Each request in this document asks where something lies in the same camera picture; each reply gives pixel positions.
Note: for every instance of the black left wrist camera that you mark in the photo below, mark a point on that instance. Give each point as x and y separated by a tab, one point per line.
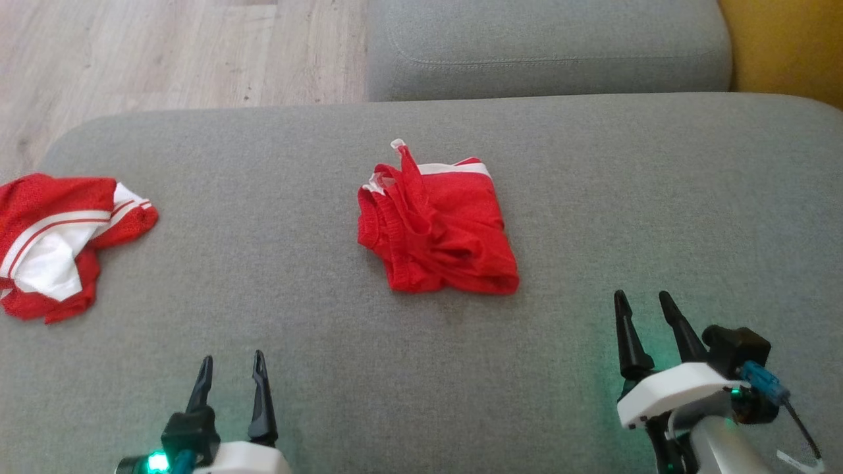
191	431

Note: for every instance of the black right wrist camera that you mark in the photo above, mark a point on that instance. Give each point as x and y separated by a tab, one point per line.
741	349

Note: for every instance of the red white-sleeved t-shirt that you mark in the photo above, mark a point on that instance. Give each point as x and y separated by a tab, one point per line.
59	204

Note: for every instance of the grey sofa cushion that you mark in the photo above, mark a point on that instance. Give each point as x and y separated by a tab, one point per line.
546	46

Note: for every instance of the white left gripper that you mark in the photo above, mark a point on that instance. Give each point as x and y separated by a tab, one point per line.
247	461

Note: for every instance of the yellow panel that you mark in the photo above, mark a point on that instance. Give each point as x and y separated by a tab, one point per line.
790	39

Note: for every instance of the red Bulls 23 shorts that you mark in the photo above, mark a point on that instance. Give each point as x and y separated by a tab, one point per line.
454	230

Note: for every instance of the large grey sofa seat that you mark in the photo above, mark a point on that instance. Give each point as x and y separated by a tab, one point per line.
296	329

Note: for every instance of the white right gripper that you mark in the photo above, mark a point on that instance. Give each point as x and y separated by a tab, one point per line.
678	392

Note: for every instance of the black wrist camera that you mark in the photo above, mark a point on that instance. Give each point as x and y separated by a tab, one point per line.
191	431
741	349

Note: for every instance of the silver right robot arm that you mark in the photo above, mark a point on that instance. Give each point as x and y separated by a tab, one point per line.
724	447

